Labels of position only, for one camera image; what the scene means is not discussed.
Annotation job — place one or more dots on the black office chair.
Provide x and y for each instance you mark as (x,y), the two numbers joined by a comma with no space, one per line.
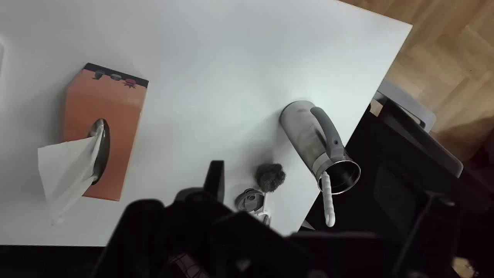
(398,214)

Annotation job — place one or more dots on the small grey round object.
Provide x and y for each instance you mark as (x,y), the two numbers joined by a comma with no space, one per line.
(250,199)

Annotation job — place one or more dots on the dark grey crumpled object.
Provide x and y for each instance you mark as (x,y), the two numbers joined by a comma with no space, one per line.
(270,176)

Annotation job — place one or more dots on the orange tissue box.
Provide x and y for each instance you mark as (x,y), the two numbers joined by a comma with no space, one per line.
(115,97)

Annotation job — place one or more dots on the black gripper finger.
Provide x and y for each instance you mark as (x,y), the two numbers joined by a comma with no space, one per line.
(214,179)

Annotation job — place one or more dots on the white tissue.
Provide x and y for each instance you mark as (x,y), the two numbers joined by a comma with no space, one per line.
(66,173)

